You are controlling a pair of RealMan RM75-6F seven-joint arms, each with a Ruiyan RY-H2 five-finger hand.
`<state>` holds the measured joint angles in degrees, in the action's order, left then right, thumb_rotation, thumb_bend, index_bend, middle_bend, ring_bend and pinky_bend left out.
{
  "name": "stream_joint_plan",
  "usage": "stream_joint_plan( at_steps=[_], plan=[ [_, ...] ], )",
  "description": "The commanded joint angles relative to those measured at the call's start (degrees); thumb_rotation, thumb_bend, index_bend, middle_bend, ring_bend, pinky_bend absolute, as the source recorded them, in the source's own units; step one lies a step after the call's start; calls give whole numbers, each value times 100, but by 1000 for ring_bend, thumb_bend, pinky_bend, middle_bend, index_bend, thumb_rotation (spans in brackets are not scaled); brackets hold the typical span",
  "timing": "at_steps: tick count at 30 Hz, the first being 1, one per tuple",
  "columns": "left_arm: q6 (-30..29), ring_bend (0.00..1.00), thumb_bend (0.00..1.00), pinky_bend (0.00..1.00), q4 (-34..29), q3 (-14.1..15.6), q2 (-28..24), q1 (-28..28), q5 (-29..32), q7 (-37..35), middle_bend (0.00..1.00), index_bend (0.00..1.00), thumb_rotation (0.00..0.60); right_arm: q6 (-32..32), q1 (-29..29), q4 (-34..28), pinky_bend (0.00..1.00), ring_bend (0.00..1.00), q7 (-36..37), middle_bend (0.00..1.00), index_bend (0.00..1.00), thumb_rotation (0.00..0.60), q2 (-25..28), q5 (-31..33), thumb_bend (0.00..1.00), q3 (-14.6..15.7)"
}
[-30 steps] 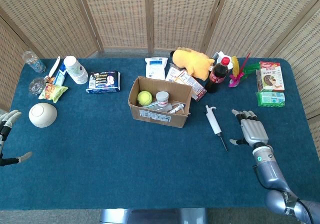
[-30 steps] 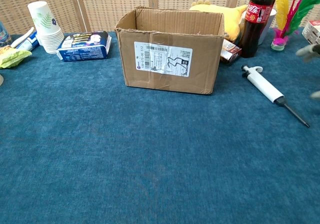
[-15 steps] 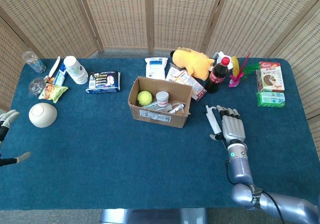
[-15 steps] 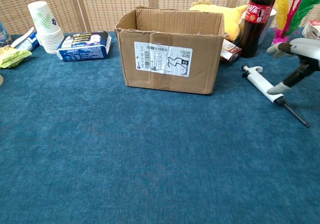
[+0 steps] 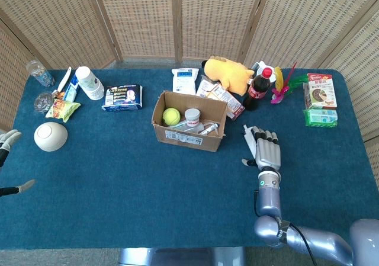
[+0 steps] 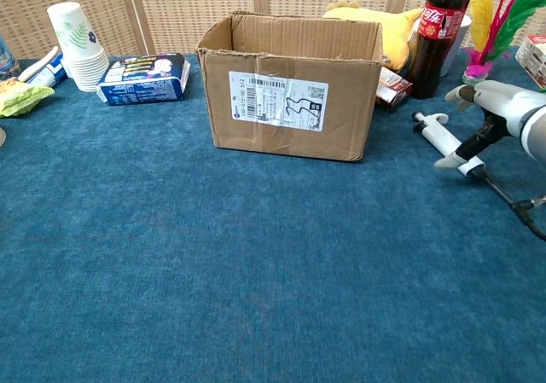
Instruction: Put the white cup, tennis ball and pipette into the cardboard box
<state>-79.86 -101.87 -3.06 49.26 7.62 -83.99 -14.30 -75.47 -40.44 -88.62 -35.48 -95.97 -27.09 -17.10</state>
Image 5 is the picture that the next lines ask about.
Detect yellow tennis ball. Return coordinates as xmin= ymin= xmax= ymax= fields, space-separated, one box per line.
xmin=162 ymin=107 xmax=181 ymax=127

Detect clear plastic syringe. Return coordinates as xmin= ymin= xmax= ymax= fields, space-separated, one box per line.
xmin=199 ymin=123 xmax=220 ymax=136

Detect yellow plush toy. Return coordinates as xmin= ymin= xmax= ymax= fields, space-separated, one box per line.
xmin=201 ymin=56 xmax=255 ymax=97

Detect dark blue sanitary pad pack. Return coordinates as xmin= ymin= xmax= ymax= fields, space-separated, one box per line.
xmin=101 ymin=84 xmax=144 ymax=113

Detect red and white carton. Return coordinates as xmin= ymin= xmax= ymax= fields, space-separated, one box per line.
xmin=303 ymin=72 xmax=338 ymax=110

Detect clear plastic water bottle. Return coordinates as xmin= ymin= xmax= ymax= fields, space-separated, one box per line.
xmin=25 ymin=60 xmax=56 ymax=88

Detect colourful feather shuttlecock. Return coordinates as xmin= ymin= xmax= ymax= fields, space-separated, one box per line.
xmin=270 ymin=62 xmax=309 ymax=105

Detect beige upturned bowl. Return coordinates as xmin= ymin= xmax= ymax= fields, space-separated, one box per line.
xmin=33 ymin=121 xmax=69 ymax=152

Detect brown red snack box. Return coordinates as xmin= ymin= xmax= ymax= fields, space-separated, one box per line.
xmin=210 ymin=83 xmax=246 ymax=121

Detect white plastic bottle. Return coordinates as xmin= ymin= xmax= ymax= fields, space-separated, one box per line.
xmin=75 ymin=66 xmax=105 ymax=101

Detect woven wooden folding screen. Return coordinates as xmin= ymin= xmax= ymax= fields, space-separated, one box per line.
xmin=0 ymin=0 xmax=379 ymax=187

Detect white pouch blue label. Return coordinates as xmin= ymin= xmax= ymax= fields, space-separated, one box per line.
xmin=172 ymin=68 xmax=200 ymax=96

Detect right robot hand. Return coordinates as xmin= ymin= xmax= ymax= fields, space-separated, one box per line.
xmin=240 ymin=126 xmax=282 ymax=172

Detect small white jar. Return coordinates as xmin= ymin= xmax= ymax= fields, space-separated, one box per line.
xmin=184 ymin=108 xmax=201 ymax=128

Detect cola bottle red cap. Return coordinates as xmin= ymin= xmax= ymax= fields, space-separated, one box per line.
xmin=242 ymin=67 xmax=274 ymax=111

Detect blue white tube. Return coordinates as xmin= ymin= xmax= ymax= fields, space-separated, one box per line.
xmin=61 ymin=75 xmax=81 ymax=103

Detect crumpled clear plastic cup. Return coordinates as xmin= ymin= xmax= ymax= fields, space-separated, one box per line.
xmin=34 ymin=91 xmax=55 ymax=114

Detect blue table mat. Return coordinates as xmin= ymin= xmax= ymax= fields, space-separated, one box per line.
xmin=0 ymin=68 xmax=375 ymax=251

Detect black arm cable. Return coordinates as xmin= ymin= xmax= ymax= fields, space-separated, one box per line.
xmin=253 ymin=190 xmax=315 ymax=266

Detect green tissue pack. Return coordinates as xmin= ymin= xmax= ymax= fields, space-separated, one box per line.
xmin=302 ymin=108 xmax=339 ymax=128

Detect cardboard box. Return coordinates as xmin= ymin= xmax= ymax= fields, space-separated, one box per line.
xmin=151 ymin=90 xmax=228 ymax=153

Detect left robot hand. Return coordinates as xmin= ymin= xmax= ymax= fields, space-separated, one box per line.
xmin=0 ymin=129 xmax=37 ymax=198

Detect yellow-green snack bag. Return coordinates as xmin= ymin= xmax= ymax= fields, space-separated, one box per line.
xmin=45 ymin=98 xmax=82 ymax=123

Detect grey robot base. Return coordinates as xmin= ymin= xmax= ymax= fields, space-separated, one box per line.
xmin=118 ymin=246 xmax=247 ymax=266

